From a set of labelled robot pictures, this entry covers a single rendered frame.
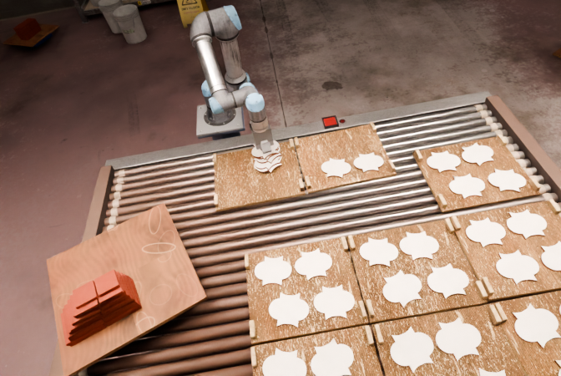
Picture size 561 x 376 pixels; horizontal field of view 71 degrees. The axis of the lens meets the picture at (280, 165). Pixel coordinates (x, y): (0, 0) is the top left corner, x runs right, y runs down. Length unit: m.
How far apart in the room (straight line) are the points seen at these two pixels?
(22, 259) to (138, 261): 1.93
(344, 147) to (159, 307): 1.09
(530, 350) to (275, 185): 1.11
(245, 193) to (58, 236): 1.95
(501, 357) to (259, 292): 0.82
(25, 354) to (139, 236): 1.53
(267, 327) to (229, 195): 0.64
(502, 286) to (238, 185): 1.13
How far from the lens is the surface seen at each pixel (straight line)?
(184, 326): 1.61
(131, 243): 1.72
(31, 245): 3.55
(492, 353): 1.54
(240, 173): 1.92
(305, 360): 1.46
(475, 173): 1.94
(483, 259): 1.68
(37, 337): 3.08
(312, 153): 1.95
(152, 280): 1.59
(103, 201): 2.06
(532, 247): 1.77
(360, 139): 2.01
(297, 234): 1.69
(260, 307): 1.54
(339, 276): 1.56
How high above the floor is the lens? 2.33
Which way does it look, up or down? 47 degrees down
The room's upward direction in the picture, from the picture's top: 10 degrees counter-clockwise
